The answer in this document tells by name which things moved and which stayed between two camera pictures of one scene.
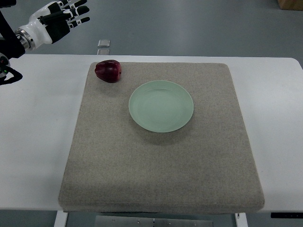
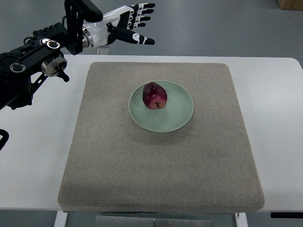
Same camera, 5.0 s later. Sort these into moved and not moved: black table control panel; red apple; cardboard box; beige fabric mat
Moved: red apple
Not moved: black table control panel; beige fabric mat; cardboard box
